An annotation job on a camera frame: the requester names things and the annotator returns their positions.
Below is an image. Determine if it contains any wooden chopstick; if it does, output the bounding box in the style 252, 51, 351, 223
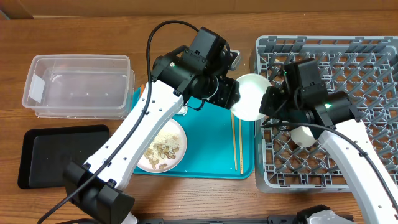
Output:
238, 119, 243, 174
231, 112, 238, 171

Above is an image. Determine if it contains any white bowl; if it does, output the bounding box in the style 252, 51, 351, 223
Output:
231, 73, 272, 121

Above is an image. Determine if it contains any white cup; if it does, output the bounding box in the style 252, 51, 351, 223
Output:
289, 126, 316, 147

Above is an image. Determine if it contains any orange carrot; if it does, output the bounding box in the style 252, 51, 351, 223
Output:
140, 84, 146, 96

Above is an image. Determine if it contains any pink plate with food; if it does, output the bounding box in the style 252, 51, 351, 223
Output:
137, 119, 187, 174

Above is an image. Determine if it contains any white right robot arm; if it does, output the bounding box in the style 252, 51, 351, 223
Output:
259, 58, 397, 223

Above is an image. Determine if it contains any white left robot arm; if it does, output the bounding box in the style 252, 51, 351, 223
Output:
63, 27, 239, 223

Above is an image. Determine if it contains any grey dishwasher rack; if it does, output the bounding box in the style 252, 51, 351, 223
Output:
250, 35, 397, 193

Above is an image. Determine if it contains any crumpled white tissue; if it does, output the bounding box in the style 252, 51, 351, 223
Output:
177, 106, 188, 116

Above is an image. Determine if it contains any teal plastic tray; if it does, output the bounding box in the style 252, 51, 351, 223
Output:
132, 85, 255, 180

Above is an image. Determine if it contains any clear plastic bin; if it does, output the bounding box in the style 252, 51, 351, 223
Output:
22, 54, 135, 119

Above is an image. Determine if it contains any black tray bin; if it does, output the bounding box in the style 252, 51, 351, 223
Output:
17, 124, 110, 189

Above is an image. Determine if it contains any black rail at table edge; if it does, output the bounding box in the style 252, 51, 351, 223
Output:
136, 204, 355, 224

